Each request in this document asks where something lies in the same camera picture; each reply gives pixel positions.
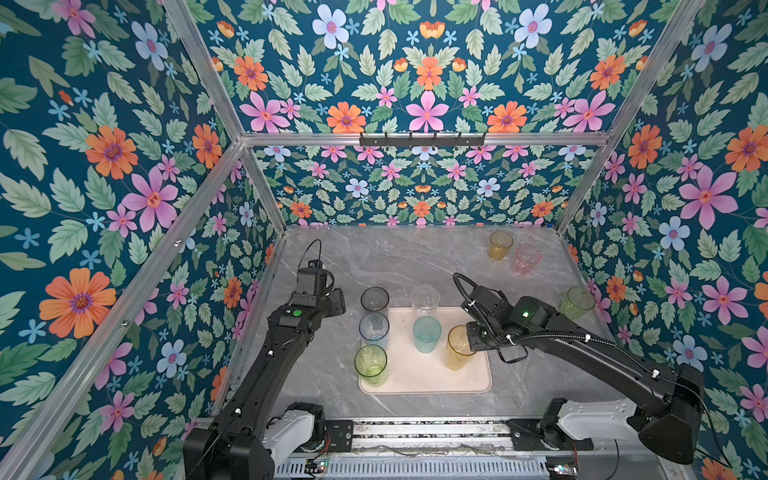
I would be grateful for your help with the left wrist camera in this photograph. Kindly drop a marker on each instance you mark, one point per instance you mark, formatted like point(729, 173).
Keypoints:
point(315, 281)

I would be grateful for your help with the metal hook rail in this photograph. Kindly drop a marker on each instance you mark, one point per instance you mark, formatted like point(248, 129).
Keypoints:
point(409, 140)

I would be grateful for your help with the pink tumbler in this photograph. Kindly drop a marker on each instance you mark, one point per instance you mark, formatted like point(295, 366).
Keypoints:
point(526, 258)

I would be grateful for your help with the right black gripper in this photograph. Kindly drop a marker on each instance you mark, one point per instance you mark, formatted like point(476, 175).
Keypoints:
point(475, 345)

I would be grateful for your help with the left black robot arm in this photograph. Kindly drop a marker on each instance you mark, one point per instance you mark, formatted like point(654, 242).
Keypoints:
point(244, 441)

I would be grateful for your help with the grey smoky tumbler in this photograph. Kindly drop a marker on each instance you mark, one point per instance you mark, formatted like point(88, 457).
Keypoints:
point(375, 299)

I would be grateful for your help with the light blue tumbler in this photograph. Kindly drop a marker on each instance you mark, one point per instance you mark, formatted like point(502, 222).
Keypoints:
point(374, 329)

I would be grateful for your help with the tall green faceted tumbler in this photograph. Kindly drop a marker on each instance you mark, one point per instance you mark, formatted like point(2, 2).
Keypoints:
point(371, 363)

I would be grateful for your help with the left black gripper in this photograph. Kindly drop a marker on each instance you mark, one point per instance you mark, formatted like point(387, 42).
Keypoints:
point(338, 301)

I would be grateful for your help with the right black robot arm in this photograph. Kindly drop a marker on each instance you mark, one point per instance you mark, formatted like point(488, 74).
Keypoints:
point(661, 407)

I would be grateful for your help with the teal dotted tumbler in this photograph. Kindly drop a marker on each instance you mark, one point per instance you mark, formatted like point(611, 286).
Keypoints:
point(427, 332)

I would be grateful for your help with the beige plastic tray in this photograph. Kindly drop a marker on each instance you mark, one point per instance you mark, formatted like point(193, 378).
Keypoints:
point(411, 372)

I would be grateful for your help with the white vented cable duct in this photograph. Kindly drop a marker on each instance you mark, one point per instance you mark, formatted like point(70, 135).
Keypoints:
point(414, 468)

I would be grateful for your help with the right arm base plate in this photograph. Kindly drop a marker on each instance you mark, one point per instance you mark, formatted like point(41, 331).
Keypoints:
point(528, 435)

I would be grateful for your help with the short yellow tumbler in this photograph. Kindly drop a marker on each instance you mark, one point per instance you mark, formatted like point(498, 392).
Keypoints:
point(500, 243)

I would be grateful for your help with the aluminium front rail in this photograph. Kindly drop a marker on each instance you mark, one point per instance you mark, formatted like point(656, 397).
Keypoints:
point(420, 432)

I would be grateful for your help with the clear glass tumbler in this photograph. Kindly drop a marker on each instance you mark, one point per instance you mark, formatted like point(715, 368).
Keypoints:
point(425, 300)

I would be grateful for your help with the short green tumbler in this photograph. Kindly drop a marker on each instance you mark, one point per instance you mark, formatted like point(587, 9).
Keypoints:
point(577, 302)

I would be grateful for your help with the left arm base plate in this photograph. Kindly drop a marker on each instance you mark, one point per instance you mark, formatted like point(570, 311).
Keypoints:
point(329, 436)

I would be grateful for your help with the tall yellow tumbler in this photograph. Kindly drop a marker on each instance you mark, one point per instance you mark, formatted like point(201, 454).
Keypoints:
point(459, 350)

